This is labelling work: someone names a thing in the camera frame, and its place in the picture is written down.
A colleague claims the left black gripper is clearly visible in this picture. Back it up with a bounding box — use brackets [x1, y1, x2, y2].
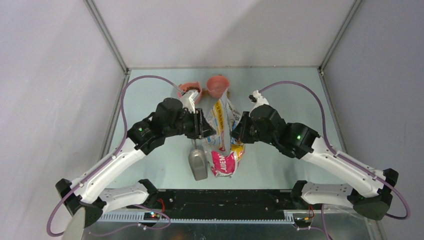
[164, 108, 217, 140]

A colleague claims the cat food bag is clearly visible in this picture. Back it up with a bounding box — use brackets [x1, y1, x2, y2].
[202, 89, 245, 178]

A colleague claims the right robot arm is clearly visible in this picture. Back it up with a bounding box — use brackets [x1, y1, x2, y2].
[231, 104, 399, 221]

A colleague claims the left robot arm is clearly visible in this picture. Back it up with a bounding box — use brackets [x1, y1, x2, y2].
[55, 97, 216, 228]

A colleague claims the metal food scoop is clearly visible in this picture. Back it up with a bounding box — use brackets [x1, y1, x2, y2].
[188, 139, 208, 181]

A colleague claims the empty pink bowl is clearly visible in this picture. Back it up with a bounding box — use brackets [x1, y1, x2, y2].
[206, 75, 230, 99]

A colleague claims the pink bowl with kibble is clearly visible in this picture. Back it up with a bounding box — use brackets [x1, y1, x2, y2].
[178, 81, 203, 104]

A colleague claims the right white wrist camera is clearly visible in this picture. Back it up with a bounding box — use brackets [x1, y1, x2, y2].
[248, 90, 269, 110]

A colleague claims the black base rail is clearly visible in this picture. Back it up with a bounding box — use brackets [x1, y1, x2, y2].
[142, 189, 321, 221]

